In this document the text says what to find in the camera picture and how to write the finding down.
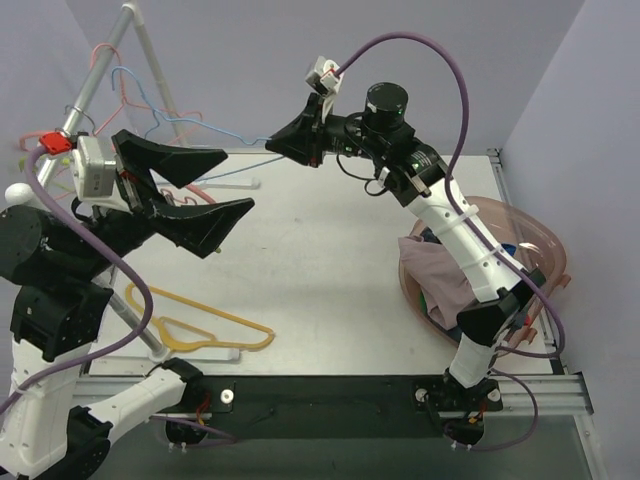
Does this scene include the light blue wire hanger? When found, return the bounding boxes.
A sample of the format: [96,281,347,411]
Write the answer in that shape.
[110,66,285,184]

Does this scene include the pink wire hanger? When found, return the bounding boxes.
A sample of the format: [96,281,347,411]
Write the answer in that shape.
[49,43,204,201]

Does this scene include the lime green hanger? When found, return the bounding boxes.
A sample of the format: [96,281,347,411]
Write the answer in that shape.
[18,156,71,172]

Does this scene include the yellow plastic hanger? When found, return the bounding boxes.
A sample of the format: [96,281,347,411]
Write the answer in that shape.
[149,286,276,353]

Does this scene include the green tank top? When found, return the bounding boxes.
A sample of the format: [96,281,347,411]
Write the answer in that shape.
[419,292,428,315]

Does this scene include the mauve pink tank top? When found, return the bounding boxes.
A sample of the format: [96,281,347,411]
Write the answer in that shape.
[398,236,475,331]

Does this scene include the blue tank top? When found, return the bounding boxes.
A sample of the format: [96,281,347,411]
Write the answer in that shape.
[502,243,517,256]

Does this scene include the pink plastic hanger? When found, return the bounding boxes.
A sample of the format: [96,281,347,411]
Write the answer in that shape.
[18,130,215,205]

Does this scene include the dark grey-blue tank top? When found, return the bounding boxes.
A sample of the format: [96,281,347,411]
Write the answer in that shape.
[420,227,441,245]

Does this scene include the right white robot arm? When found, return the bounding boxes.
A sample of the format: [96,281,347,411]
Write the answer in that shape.
[266,82,544,408]

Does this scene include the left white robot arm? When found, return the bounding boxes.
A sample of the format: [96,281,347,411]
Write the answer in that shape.
[1,130,254,479]

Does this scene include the silver clothes rack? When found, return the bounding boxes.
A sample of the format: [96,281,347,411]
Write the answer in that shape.
[4,0,264,362]

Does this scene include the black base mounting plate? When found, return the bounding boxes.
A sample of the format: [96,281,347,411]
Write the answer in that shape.
[167,375,503,440]

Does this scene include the pink translucent plastic basin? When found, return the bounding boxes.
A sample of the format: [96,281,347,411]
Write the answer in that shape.
[400,196,571,345]

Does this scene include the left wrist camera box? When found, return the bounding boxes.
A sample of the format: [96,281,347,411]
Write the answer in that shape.
[40,131,130,212]

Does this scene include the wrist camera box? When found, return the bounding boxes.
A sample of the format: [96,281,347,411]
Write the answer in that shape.
[40,131,130,212]
[305,55,342,122]

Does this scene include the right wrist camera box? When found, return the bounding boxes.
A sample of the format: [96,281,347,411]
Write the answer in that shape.
[305,55,342,122]

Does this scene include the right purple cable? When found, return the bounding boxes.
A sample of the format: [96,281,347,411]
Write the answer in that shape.
[337,32,566,451]

